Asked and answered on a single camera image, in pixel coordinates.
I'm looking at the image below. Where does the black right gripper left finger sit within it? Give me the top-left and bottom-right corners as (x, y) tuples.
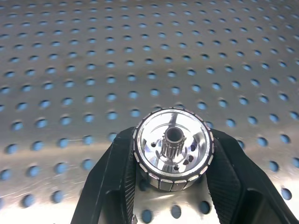
(70, 127), (143, 224)

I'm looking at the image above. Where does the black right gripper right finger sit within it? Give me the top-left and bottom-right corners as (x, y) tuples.
(205, 128), (299, 224)

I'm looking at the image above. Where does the metal rotor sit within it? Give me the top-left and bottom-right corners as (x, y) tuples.
(132, 106), (216, 193)

